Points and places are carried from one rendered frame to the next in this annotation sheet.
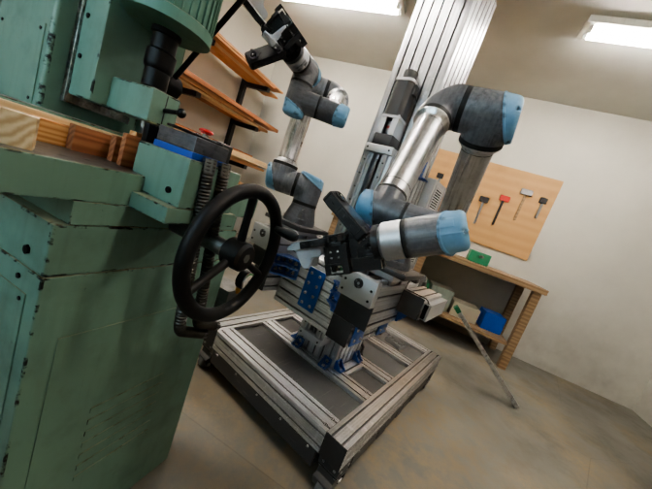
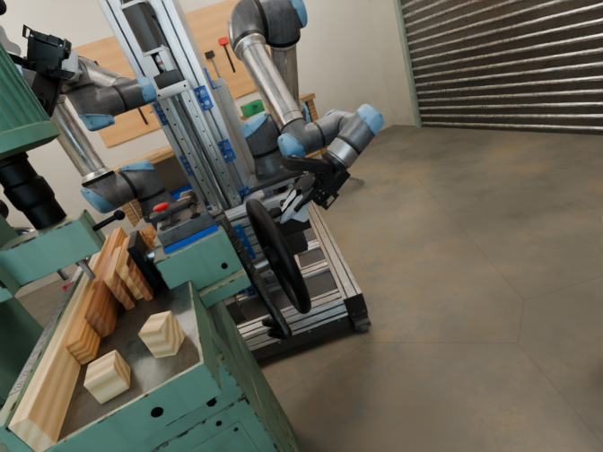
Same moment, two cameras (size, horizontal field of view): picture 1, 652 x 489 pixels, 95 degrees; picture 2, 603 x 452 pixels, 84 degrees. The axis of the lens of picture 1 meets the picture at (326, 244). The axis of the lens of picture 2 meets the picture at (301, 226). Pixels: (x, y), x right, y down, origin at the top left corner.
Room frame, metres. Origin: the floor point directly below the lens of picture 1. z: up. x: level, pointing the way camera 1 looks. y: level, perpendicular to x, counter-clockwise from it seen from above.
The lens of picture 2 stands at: (-0.03, 0.47, 1.18)
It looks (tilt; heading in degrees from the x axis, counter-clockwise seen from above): 25 degrees down; 327
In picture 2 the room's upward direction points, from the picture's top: 21 degrees counter-clockwise
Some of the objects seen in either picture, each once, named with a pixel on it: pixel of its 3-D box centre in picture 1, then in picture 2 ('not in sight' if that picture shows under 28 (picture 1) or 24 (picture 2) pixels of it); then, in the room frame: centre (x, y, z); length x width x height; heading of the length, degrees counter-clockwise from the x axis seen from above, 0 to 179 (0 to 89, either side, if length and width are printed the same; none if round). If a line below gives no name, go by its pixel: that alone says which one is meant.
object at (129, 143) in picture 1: (170, 162); (144, 261); (0.68, 0.39, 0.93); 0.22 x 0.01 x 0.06; 161
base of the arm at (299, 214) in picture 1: (301, 211); (156, 203); (1.40, 0.16, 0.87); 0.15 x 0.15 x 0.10
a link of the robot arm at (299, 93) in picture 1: (301, 101); (97, 106); (1.06, 0.24, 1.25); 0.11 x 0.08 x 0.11; 96
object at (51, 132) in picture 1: (164, 162); (108, 273); (0.76, 0.46, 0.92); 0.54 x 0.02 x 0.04; 161
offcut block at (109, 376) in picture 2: not in sight; (109, 376); (0.41, 0.53, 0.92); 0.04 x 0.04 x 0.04; 73
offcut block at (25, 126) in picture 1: (18, 129); (162, 334); (0.41, 0.45, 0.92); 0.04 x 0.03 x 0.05; 132
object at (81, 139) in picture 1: (134, 153); (109, 289); (0.67, 0.47, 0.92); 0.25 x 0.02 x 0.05; 161
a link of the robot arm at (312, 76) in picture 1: (306, 70); (69, 71); (1.06, 0.26, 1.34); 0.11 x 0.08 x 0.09; 161
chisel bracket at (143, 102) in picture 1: (143, 107); (57, 248); (0.70, 0.50, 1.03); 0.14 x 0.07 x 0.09; 71
